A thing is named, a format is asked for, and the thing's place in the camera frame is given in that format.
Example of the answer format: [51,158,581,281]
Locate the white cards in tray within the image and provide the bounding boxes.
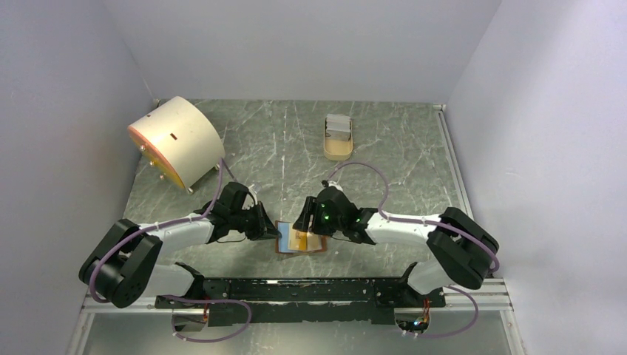
[325,114,352,141]

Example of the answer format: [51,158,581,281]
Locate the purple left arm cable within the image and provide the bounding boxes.
[88,159,253,344]

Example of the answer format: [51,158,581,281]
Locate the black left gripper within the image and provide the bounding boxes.
[230,200,282,241]

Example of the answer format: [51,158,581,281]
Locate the beige cylindrical drum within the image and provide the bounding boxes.
[127,96,226,191]

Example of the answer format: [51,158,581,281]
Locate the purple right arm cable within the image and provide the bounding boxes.
[320,162,501,340]

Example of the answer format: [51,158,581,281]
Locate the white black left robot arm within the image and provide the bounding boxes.
[78,182,281,308]

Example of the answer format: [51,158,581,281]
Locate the gold credit card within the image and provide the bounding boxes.
[306,234,326,251]
[288,226,308,251]

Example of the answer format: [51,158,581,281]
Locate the beige card tray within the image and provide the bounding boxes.
[323,119,353,161]

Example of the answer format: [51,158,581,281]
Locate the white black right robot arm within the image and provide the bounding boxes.
[292,186,499,306]

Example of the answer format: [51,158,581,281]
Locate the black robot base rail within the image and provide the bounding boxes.
[155,277,446,327]

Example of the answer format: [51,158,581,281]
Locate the brown leather card holder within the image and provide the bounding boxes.
[275,221,327,255]

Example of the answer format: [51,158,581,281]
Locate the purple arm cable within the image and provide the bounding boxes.
[320,162,501,340]
[88,159,253,344]

